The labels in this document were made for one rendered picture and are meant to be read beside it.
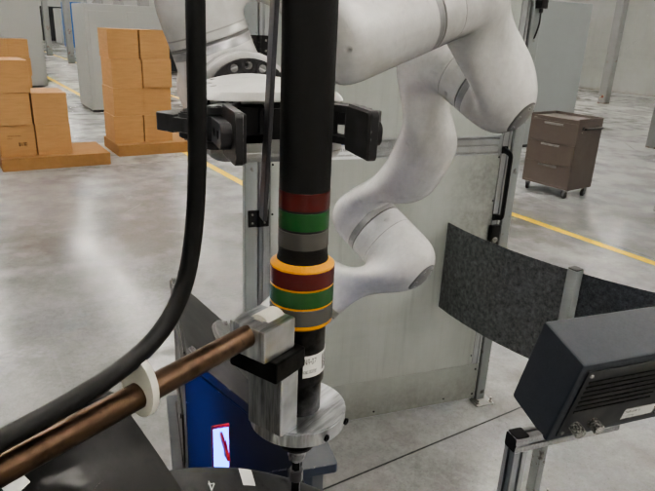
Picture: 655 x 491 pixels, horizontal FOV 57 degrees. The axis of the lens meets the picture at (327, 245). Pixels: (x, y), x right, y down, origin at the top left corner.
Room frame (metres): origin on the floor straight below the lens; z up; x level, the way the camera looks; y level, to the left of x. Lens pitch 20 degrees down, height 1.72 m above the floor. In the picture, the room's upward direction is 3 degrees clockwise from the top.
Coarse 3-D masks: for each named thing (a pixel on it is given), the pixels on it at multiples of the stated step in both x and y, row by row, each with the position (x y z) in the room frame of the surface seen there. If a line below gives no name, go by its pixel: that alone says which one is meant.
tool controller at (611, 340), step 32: (576, 320) 0.96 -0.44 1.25; (608, 320) 0.97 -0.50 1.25; (640, 320) 0.98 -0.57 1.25; (544, 352) 0.93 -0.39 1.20; (576, 352) 0.88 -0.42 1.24; (608, 352) 0.89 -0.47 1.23; (640, 352) 0.90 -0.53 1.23; (544, 384) 0.92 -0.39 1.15; (576, 384) 0.86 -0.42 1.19; (608, 384) 0.88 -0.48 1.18; (640, 384) 0.91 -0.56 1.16; (544, 416) 0.90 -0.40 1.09; (576, 416) 0.89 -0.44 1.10; (608, 416) 0.92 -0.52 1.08; (640, 416) 0.95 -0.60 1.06
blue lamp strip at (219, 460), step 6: (216, 432) 0.70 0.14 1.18; (222, 432) 0.70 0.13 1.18; (216, 438) 0.70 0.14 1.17; (216, 444) 0.70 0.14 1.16; (228, 444) 0.70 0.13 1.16; (216, 450) 0.70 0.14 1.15; (222, 450) 0.70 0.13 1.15; (228, 450) 0.70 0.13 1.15; (216, 456) 0.70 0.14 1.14; (222, 456) 0.70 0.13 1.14; (216, 462) 0.70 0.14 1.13; (222, 462) 0.70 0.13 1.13; (228, 462) 0.70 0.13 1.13
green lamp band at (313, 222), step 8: (280, 216) 0.37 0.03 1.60; (288, 216) 0.36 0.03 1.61; (296, 216) 0.36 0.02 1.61; (304, 216) 0.36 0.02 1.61; (312, 216) 0.36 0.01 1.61; (320, 216) 0.36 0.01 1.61; (328, 216) 0.37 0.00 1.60; (280, 224) 0.37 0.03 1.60; (288, 224) 0.36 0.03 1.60; (296, 224) 0.36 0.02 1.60; (304, 224) 0.36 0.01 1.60; (312, 224) 0.36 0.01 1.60; (320, 224) 0.36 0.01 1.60; (328, 224) 0.37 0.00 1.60; (304, 232) 0.36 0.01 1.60
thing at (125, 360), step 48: (192, 0) 0.30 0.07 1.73; (192, 48) 0.30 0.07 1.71; (192, 96) 0.30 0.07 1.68; (192, 144) 0.30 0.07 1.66; (192, 192) 0.30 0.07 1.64; (192, 240) 0.29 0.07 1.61; (144, 336) 0.27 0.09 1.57; (96, 384) 0.24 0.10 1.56; (144, 384) 0.26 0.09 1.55; (0, 432) 0.21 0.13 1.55
